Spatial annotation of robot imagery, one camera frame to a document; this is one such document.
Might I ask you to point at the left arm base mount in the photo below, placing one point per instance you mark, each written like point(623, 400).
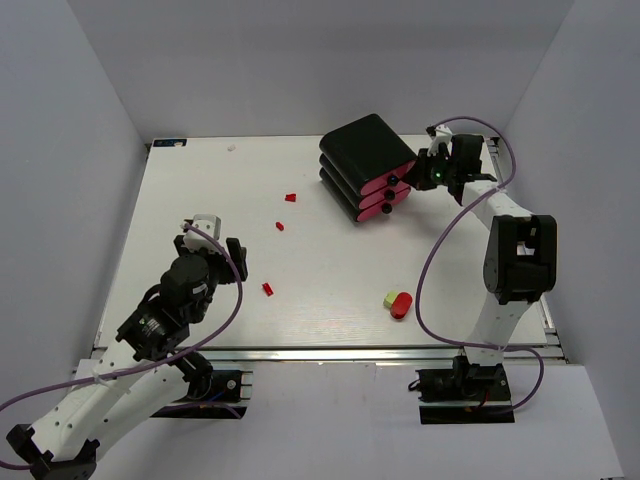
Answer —
point(213, 392)

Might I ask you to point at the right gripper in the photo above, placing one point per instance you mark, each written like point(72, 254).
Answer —
point(427, 170)

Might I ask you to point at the pale yellow small lego brick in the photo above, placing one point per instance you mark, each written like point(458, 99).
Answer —
point(389, 299)

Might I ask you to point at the pink drawer with black knob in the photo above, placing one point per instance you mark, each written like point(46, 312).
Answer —
point(390, 179)

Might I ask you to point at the black drawer cabinet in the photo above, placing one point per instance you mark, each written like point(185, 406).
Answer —
point(356, 153)

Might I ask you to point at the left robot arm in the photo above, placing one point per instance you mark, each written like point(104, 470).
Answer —
point(142, 372)

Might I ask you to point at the red sloped lego piece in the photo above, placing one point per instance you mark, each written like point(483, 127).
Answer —
point(267, 289)

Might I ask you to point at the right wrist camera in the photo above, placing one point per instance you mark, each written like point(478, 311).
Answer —
point(440, 135)

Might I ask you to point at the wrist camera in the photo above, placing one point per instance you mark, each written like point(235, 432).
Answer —
point(440, 135)
point(202, 230)

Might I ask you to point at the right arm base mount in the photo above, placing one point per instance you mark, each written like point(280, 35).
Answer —
point(463, 394)

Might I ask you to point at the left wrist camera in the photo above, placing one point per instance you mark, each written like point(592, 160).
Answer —
point(202, 230)

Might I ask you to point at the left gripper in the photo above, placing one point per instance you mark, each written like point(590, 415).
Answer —
point(220, 265)

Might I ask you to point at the red round lego block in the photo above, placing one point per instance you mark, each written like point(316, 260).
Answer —
point(401, 305)

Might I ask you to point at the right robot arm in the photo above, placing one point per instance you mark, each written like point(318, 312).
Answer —
point(520, 262)

